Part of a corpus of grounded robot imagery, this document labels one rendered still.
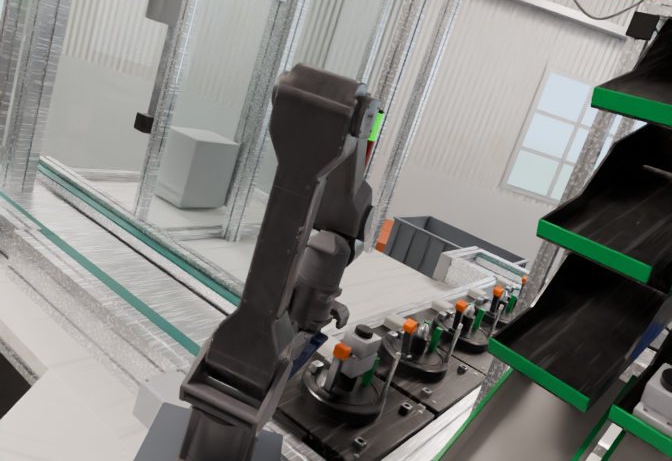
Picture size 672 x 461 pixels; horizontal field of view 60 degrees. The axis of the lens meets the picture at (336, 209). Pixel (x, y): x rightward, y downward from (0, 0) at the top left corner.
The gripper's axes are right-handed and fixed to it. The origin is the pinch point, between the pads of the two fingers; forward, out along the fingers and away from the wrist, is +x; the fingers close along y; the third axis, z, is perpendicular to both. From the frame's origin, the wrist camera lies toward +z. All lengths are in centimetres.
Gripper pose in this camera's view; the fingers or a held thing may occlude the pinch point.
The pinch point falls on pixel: (292, 357)
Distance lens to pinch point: 81.0
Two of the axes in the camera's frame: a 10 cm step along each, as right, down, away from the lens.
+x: -3.1, 9.3, 2.2
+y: -4.1, 0.8, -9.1
